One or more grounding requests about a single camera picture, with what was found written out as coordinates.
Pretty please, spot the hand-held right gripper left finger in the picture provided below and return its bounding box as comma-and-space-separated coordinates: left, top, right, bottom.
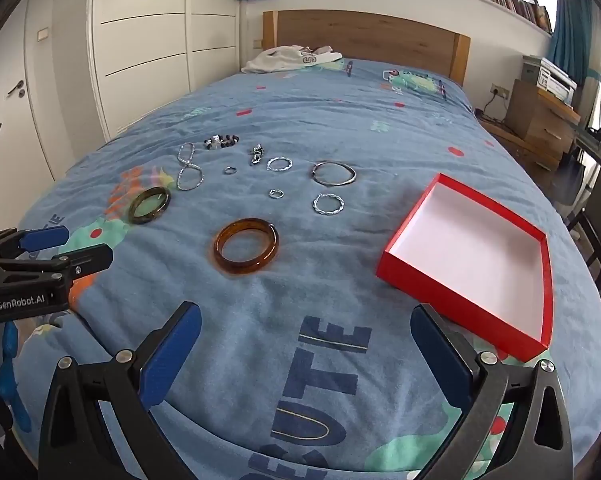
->
38, 301, 202, 480

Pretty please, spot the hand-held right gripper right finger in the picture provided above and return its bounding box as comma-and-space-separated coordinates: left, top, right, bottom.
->
409, 302, 574, 480

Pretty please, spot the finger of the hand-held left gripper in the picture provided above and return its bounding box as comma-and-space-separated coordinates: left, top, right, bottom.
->
0, 243, 114, 286
0, 226, 70, 261

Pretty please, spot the red cardboard box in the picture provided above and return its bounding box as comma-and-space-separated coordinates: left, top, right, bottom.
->
375, 172, 555, 363

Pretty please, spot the amber bangle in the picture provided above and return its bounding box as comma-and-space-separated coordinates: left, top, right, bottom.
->
213, 217, 280, 276

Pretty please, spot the silver chain necklace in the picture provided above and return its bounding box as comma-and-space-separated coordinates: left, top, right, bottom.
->
176, 142, 204, 192

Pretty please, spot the large thin silver bangle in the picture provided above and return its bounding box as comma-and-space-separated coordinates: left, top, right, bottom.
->
313, 160, 356, 187

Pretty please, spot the person's left hand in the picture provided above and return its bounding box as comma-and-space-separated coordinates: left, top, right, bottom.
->
0, 320, 32, 434

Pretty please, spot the white door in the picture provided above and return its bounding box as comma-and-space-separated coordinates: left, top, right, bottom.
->
0, 0, 106, 183

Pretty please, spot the white wardrobe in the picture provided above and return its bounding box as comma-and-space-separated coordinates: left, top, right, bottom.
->
88, 0, 244, 143

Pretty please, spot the low wooden platform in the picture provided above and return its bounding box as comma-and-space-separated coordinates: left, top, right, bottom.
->
475, 110, 549, 173

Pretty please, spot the blue printed blanket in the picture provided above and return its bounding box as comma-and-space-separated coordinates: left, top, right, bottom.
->
0, 57, 601, 480

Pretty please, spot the wooden drawer cabinet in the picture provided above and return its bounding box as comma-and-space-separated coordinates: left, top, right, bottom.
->
503, 79, 581, 161

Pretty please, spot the grey desk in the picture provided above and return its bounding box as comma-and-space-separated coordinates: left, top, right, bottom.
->
573, 125, 601, 163

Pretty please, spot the white printer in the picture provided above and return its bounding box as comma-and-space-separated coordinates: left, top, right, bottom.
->
521, 55, 579, 106

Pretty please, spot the wooden headboard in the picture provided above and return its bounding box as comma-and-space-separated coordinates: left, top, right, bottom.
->
262, 9, 472, 88

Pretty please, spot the beaded bracelet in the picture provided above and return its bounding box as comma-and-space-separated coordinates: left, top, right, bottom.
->
203, 133, 241, 151

